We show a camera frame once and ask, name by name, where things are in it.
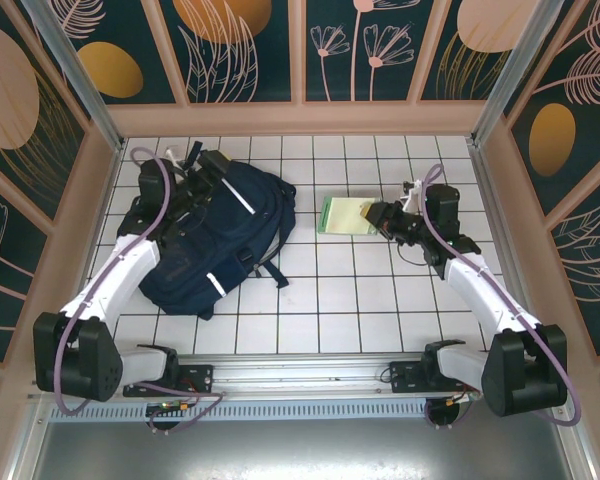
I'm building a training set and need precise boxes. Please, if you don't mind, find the aluminium side rail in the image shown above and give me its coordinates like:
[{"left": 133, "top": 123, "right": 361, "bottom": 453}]
[
  {"left": 57, "top": 138, "right": 127, "bottom": 361},
  {"left": 466, "top": 135, "right": 549, "bottom": 357}
]

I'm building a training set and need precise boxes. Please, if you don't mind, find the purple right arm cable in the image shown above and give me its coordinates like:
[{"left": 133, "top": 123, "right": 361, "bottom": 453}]
[{"left": 414, "top": 164, "right": 581, "bottom": 431}]

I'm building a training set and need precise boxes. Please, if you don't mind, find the aluminium corner post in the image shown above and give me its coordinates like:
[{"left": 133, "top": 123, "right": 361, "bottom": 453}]
[
  {"left": 468, "top": 0, "right": 552, "bottom": 146},
  {"left": 19, "top": 0, "right": 127, "bottom": 154}
]

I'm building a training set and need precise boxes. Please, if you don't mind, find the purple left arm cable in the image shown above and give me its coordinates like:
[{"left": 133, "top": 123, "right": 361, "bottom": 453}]
[{"left": 54, "top": 146, "right": 226, "bottom": 435}]

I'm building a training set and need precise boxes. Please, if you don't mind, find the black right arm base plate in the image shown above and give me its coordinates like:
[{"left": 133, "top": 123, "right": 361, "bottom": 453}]
[{"left": 388, "top": 359, "right": 481, "bottom": 401}]

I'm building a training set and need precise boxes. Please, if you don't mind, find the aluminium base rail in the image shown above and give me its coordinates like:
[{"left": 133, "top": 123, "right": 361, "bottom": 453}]
[{"left": 27, "top": 353, "right": 576, "bottom": 401}]

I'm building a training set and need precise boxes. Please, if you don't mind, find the navy blue backpack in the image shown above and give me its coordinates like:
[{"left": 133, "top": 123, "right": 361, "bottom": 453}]
[{"left": 138, "top": 141, "right": 297, "bottom": 321}]

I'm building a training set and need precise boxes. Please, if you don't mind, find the brushed metal bottom panel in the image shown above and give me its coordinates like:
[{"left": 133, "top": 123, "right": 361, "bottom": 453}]
[{"left": 29, "top": 419, "right": 581, "bottom": 480}]

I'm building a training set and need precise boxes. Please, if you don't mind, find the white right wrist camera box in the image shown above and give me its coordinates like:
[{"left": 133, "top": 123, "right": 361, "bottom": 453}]
[{"left": 399, "top": 178, "right": 427, "bottom": 212}]

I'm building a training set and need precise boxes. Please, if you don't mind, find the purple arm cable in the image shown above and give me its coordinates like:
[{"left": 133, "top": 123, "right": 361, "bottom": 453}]
[
  {"left": 414, "top": 164, "right": 581, "bottom": 431},
  {"left": 54, "top": 146, "right": 226, "bottom": 435}
]

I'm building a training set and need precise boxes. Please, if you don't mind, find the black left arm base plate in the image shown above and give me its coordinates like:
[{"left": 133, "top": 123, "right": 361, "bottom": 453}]
[{"left": 123, "top": 364, "right": 215, "bottom": 399}]

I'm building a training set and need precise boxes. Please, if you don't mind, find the slotted metal vent strip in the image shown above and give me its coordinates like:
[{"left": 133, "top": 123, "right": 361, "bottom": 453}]
[{"left": 47, "top": 403, "right": 556, "bottom": 422}]

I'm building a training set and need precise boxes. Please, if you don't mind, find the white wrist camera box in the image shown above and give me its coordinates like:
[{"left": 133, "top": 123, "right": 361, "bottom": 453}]
[
  {"left": 162, "top": 145, "right": 187, "bottom": 169},
  {"left": 399, "top": 178, "right": 427, "bottom": 212}
]

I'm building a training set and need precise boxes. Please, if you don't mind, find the green notepad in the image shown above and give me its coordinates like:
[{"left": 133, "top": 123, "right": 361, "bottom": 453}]
[{"left": 318, "top": 196, "right": 379, "bottom": 236}]

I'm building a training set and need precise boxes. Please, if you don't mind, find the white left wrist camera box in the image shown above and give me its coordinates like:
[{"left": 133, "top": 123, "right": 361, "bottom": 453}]
[{"left": 162, "top": 145, "right": 187, "bottom": 169}]

